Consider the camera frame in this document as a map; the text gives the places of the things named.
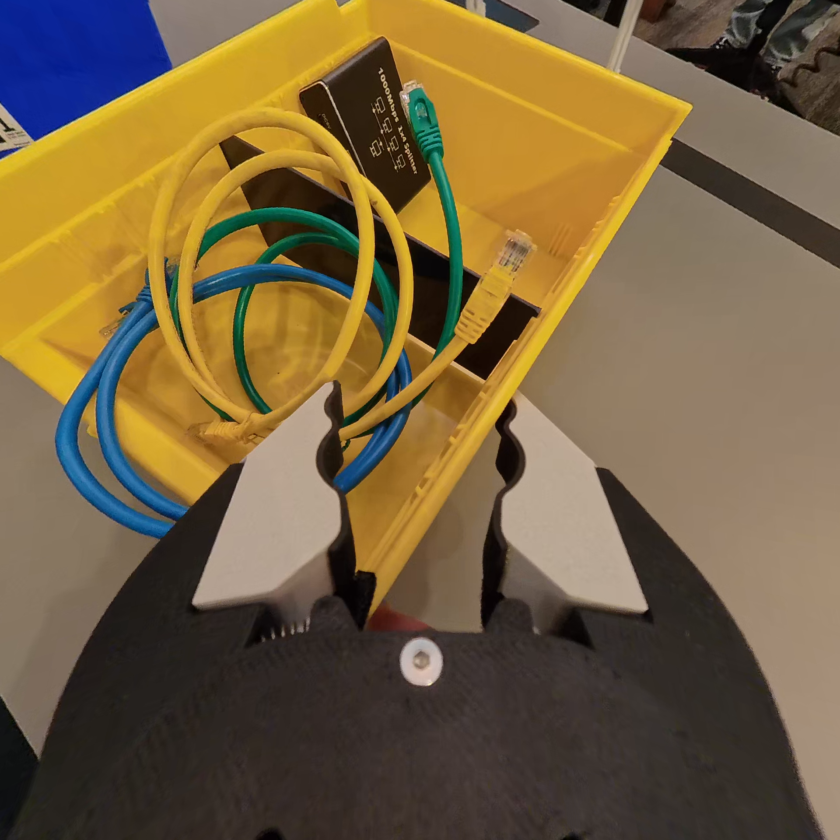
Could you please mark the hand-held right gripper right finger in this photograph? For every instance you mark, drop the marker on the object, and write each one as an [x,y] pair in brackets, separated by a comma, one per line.
[564,531]

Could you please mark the yellow plastic bin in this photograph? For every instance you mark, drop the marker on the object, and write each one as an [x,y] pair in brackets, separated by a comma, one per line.
[558,164]

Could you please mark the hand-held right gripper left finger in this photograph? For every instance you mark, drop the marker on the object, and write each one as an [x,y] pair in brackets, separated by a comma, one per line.
[275,518]

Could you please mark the person's right hand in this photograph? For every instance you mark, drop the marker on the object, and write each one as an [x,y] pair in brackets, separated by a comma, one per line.
[400,620]

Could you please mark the clear stand rod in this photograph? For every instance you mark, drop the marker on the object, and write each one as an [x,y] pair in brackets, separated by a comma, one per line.
[620,33]

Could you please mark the blue plastic bin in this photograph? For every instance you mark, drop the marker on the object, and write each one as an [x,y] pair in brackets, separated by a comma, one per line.
[79,52]

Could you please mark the black network switch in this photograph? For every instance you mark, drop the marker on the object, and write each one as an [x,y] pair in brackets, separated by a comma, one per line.
[367,118]

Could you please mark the black bin divider panel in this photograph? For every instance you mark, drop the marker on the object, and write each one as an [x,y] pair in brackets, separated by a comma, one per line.
[492,334]

